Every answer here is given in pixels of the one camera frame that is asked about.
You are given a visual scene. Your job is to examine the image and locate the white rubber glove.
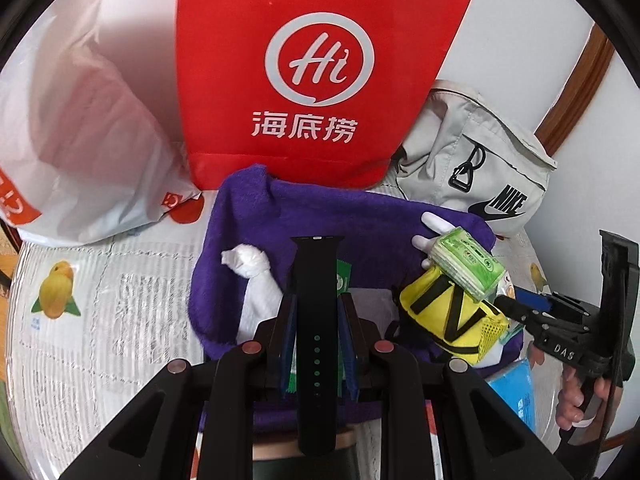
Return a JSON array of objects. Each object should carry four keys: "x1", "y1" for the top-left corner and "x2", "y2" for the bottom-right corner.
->
[{"x1": 411, "y1": 211, "x2": 456, "y2": 270}]

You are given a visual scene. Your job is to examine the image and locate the green sachet packet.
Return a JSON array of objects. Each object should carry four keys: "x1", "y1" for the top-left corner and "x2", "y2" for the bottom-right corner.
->
[{"x1": 336, "y1": 260, "x2": 352, "y2": 295}]

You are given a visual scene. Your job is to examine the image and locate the person's right hand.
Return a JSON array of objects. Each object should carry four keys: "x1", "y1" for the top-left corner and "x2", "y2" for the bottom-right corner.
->
[{"x1": 555, "y1": 364, "x2": 623, "y2": 441}]

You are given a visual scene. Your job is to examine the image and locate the blue tissue pack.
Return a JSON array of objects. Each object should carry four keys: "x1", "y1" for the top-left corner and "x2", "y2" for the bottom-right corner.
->
[{"x1": 487, "y1": 359, "x2": 536, "y2": 431}]

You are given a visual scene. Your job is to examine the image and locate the grey Nike bag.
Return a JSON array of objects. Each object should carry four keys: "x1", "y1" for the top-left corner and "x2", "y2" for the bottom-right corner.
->
[{"x1": 390, "y1": 79, "x2": 556, "y2": 237}]

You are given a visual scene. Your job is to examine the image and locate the white knotted cloth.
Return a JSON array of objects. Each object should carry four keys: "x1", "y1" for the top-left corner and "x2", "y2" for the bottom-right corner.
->
[{"x1": 221, "y1": 244, "x2": 283, "y2": 344}]

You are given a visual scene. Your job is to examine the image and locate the red paper shopping bag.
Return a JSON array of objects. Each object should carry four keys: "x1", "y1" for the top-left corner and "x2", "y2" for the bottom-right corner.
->
[{"x1": 176, "y1": 0, "x2": 471, "y2": 190}]

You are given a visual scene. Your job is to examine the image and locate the fruit print small pouch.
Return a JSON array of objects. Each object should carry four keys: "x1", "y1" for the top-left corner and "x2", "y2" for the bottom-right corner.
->
[{"x1": 496, "y1": 271, "x2": 515, "y2": 299}]

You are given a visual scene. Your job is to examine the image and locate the green wet wipes pack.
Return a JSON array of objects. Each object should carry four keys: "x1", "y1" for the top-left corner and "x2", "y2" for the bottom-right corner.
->
[{"x1": 430, "y1": 228, "x2": 506, "y2": 301}]

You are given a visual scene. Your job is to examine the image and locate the white Miniso plastic bag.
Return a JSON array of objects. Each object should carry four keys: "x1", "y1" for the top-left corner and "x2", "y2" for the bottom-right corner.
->
[{"x1": 1, "y1": 0, "x2": 198, "y2": 246}]

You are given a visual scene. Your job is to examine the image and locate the yellow mesh pouch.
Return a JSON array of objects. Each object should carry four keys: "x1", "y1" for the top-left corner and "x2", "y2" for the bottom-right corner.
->
[{"x1": 385, "y1": 266, "x2": 510, "y2": 368}]

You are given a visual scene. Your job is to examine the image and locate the black watch strap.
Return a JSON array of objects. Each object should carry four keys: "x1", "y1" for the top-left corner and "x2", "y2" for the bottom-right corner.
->
[{"x1": 290, "y1": 234, "x2": 346, "y2": 456}]

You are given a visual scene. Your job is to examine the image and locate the wooden door frame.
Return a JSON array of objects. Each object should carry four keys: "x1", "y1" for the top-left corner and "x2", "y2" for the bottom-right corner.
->
[{"x1": 535, "y1": 24, "x2": 615, "y2": 156}]

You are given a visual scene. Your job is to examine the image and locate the purple towel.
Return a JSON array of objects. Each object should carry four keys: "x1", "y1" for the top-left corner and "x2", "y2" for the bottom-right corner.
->
[{"x1": 188, "y1": 165, "x2": 497, "y2": 360}]

